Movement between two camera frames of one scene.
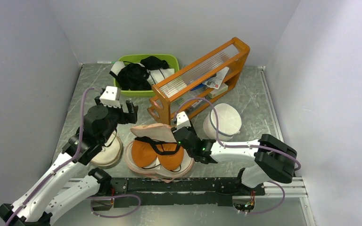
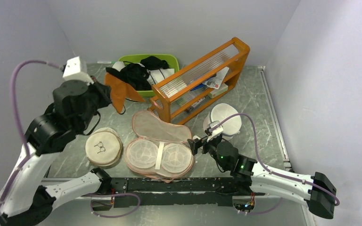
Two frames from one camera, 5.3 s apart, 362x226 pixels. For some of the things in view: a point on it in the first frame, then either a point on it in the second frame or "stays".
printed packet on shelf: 215,82 stays
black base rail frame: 154,192 stays
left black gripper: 126,117 → 105,91
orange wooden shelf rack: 199,84 stays
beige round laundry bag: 111,151 stays
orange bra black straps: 145,151 → 119,91
